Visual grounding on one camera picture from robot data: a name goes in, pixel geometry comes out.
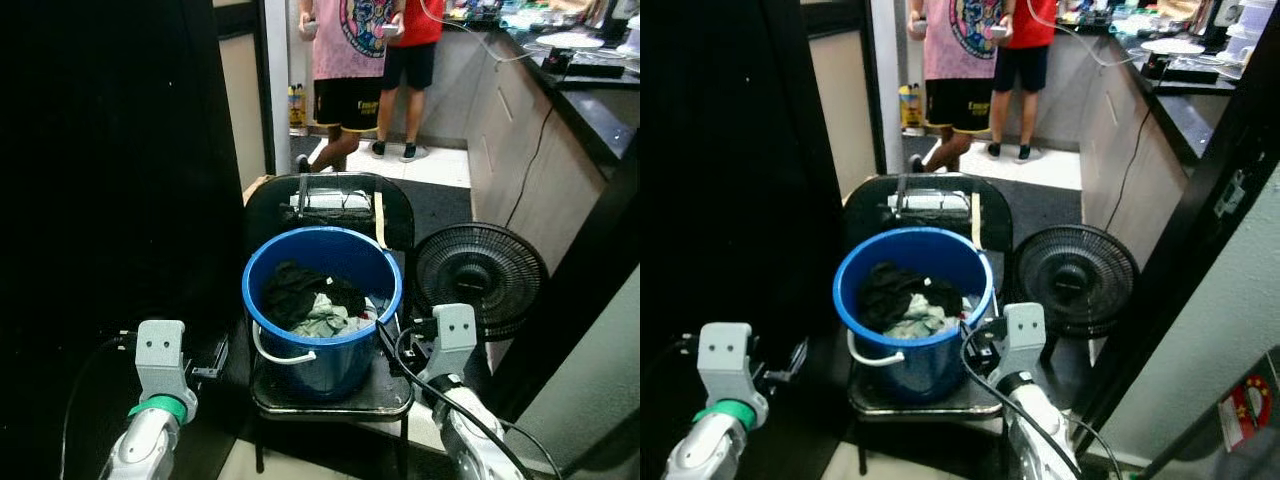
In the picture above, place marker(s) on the yellow bottle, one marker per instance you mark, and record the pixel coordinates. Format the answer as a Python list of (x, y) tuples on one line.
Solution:
[(909, 106), (297, 108)]

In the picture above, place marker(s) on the counter with beige cabinets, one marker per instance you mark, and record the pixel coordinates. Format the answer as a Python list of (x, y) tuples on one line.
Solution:
[(1130, 150), (530, 150)]

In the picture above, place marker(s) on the white power strip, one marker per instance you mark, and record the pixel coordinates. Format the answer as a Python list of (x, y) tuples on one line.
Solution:
[(330, 201), (930, 201)]

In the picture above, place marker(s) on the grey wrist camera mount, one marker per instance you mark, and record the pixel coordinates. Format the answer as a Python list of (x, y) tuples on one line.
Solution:
[(455, 335), (160, 358), (1022, 335), (724, 365)]

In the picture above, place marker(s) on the person in red shirt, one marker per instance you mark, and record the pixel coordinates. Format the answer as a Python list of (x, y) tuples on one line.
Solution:
[(415, 60), (1025, 60)]

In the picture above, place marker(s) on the blue plastic bucket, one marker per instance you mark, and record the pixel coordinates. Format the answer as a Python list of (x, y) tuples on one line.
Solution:
[(915, 370), (325, 365)]

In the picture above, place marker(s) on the white plate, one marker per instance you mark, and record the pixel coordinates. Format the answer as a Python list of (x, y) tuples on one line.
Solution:
[(570, 41), (1172, 46)]

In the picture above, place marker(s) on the black garment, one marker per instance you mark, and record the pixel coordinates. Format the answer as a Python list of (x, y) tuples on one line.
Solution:
[(892, 287), (300, 285)]

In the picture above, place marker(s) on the red and white sticker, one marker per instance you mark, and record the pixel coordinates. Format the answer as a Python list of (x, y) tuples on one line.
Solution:
[(1245, 412)]

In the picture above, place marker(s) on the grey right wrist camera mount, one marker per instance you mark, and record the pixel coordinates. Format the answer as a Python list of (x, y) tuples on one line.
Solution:
[(1022, 335), (455, 335)]

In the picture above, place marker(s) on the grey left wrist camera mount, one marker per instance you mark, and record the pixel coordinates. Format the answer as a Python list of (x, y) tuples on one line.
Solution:
[(160, 358), (724, 365)]

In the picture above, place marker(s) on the grey-green garment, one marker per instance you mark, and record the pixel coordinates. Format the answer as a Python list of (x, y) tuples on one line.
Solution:
[(325, 318), (918, 320)]

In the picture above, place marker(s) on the black electric fan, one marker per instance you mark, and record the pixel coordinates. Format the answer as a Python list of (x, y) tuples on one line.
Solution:
[(1076, 282), (480, 280)]

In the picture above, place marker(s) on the black chair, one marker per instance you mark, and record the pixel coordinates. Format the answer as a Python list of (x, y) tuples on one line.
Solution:
[(330, 405), (925, 408)]

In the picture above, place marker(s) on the person in pink shirt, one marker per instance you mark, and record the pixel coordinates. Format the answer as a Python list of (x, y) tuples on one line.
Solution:
[(955, 50), (345, 50)]

